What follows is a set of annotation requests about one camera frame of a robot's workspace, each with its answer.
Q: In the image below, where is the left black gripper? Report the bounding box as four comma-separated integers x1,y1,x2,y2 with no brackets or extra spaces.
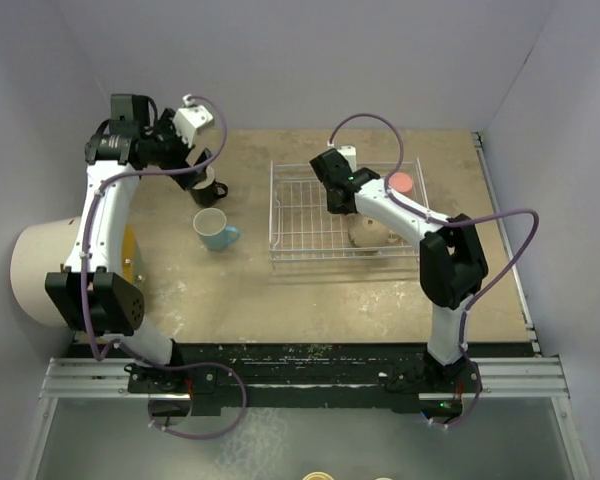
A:
141,109,211,190

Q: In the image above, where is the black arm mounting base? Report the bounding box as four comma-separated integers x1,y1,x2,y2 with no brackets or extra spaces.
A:
124,343,482,417

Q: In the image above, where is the purple cable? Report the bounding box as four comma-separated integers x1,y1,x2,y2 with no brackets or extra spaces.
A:
328,112,541,431
79,94,249,441

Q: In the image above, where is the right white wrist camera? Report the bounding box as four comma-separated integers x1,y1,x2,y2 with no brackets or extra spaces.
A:
327,142,357,172

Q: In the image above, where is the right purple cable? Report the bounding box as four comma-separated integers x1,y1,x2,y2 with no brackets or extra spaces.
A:
328,112,541,431

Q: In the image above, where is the black hexagonal ceramic mug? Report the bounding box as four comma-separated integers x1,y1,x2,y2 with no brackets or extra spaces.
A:
189,167,229,208

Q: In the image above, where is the large cream cylindrical bucket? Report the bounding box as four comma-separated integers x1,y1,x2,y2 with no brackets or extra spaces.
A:
10,217,80,328

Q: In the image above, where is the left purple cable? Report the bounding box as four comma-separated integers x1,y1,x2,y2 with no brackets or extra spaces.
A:
79,94,249,441

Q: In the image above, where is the right aluminium table rail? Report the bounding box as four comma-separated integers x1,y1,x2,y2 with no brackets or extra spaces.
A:
471,132,543,357

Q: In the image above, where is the light blue ceramic mug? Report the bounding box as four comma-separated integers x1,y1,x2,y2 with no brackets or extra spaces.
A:
192,208,241,252

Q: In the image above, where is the salmon tall tumbler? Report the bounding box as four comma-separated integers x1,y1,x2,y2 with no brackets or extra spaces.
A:
388,172,415,199

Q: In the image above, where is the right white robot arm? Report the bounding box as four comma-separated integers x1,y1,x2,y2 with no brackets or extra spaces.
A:
310,148,488,391

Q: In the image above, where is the white wire dish rack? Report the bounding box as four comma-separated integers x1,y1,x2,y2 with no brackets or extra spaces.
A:
268,163,417,265

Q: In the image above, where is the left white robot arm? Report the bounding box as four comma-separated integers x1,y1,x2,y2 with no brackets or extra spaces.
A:
44,94,228,392

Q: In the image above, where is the aluminium front frame rail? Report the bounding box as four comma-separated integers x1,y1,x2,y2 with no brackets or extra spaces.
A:
38,355,567,400

